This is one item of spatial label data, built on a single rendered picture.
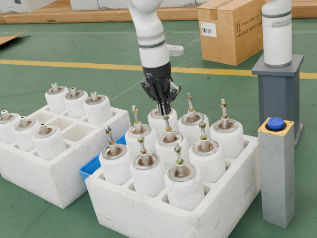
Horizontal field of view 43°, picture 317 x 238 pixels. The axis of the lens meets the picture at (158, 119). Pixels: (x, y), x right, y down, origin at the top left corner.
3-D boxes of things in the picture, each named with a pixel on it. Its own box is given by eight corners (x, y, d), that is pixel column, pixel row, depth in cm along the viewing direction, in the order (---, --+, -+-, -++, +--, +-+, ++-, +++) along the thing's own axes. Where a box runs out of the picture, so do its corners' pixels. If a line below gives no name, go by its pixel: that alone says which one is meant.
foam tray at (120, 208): (168, 157, 154) (160, 116, 145) (265, 184, 131) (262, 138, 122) (98, 224, 129) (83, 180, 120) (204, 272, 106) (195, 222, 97)
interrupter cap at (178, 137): (187, 140, 116) (187, 139, 115) (164, 150, 114) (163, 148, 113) (176, 130, 122) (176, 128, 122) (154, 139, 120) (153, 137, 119)
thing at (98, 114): (106, 131, 164) (95, 92, 155) (123, 137, 158) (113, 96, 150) (89, 144, 158) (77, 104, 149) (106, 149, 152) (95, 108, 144)
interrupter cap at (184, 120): (205, 113, 128) (205, 111, 127) (203, 125, 121) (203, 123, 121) (182, 114, 130) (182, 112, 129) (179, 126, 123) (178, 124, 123)
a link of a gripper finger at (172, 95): (172, 88, 104) (163, 100, 109) (177, 93, 104) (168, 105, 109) (179, 84, 106) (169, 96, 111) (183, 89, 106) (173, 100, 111)
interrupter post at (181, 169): (175, 173, 104) (173, 163, 102) (182, 169, 105) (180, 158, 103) (181, 177, 102) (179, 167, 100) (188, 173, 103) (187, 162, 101)
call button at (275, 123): (271, 122, 105) (271, 115, 104) (286, 125, 103) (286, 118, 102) (265, 130, 103) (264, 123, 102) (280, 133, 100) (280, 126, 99)
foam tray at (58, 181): (74, 129, 186) (63, 94, 177) (137, 149, 162) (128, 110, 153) (2, 178, 161) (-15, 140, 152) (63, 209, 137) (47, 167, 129)
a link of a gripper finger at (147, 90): (147, 78, 113) (161, 94, 113) (144, 81, 114) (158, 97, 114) (141, 82, 111) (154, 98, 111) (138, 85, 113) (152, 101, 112)
